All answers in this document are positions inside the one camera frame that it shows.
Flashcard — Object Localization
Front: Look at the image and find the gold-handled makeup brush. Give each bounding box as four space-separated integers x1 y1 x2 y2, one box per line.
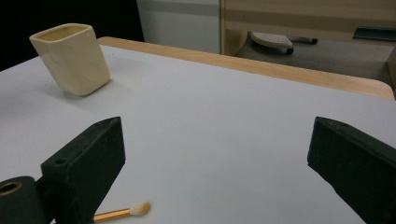
92 201 152 223

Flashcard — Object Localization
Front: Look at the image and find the light wooden desk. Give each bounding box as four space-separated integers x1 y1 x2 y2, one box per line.
219 0 396 94

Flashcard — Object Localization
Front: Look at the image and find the dark drawer handle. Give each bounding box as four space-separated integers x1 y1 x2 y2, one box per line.
353 26 396 42

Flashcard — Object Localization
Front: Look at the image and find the black curtain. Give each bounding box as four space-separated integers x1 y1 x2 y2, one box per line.
0 0 146 73

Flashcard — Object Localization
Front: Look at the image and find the white table cover sheet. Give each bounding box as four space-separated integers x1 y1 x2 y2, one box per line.
0 45 396 224

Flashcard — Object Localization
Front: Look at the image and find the white cabinet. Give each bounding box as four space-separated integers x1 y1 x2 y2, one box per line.
135 0 222 54

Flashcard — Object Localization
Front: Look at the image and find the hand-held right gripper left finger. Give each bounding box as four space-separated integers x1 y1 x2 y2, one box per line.
41 116 126 224

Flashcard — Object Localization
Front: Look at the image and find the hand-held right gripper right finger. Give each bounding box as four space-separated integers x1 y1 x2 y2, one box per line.
307 117 396 224

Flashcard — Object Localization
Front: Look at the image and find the cream square cup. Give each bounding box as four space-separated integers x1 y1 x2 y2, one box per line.
29 22 111 97

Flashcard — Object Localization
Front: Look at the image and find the grey office chair base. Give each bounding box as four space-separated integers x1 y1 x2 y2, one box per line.
247 31 319 56

